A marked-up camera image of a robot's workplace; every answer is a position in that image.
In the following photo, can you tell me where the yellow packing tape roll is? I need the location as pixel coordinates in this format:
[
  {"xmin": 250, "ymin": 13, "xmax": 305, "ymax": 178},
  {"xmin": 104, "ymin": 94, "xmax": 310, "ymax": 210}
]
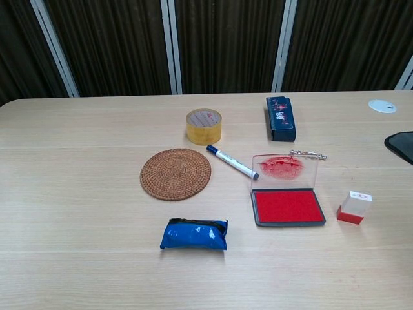
[{"xmin": 185, "ymin": 108, "xmax": 223, "ymax": 145}]

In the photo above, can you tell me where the white marker pen blue cap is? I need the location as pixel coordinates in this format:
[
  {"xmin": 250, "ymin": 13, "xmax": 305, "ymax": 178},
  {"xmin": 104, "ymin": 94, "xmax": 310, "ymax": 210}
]
[{"xmin": 206, "ymin": 144, "xmax": 260, "ymax": 181}]

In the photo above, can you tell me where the round woven rattan coaster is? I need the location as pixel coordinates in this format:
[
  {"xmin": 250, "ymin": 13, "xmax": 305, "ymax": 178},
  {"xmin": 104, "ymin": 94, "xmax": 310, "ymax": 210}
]
[{"xmin": 139, "ymin": 148, "xmax": 212, "ymax": 202}]

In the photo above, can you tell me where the dark blue printed box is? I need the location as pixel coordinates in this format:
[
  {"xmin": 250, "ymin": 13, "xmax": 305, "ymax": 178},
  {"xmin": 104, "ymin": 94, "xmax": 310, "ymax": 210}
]
[{"xmin": 265, "ymin": 96, "xmax": 297, "ymax": 143}]

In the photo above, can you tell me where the blue plastic packet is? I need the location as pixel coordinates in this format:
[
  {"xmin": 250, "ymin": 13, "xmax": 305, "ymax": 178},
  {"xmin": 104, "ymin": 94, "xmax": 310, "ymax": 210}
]
[{"xmin": 160, "ymin": 218, "xmax": 229, "ymax": 251}]

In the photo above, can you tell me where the red ink pad clear lid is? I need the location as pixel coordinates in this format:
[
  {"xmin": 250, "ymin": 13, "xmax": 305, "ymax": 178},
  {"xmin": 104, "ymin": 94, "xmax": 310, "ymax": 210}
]
[{"xmin": 250, "ymin": 152, "xmax": 327, "ymax": 228}]

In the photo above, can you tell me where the black curtain panel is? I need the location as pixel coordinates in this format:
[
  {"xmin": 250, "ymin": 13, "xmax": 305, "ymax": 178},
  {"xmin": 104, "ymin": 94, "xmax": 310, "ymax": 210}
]
[
  {"xmin": 282, "ymin": 0, "xmax": 413, "ymax": 93},
  {"xmin": 174, "ymin": 0, "xmax": 287, "ymax": 95},
  {"xmin": 43, "ymin": 0, "xmax": 172, "ymax": 98},
  {"xmin": 0, "ymin": 0, "xmax": 70, "ymax": 106}
]

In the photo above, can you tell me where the grey cloth black trim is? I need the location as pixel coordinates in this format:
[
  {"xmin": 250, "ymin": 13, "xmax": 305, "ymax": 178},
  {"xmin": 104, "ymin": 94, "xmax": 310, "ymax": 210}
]
[{"xmin": 383, "ymin": 130, "xmax": 413, "ymax": 165}]

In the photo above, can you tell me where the silver partition frame post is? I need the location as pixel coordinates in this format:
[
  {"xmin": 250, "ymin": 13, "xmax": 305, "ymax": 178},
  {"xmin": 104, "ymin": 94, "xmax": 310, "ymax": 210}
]
[
  {"xmin": 271, "ymin": 0, "xmax": 298, "ymax": 93},
  {"xmin": 30, "ymin": 0, "xmax": 80, "ymax": 98},
  {"xmin": 395, "ymin": 54, "xmax": 413, "ymax": 91},
  {"xmin": 160, "ymin": 0, "xmax": 184, "ymax": 95}
]

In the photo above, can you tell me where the white round cable grommet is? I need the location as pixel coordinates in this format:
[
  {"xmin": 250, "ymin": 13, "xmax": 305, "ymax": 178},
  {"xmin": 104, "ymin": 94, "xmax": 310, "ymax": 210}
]
[{"xmin": 368, "ymin": 99, "xmax": 397, "ymax": 114}]

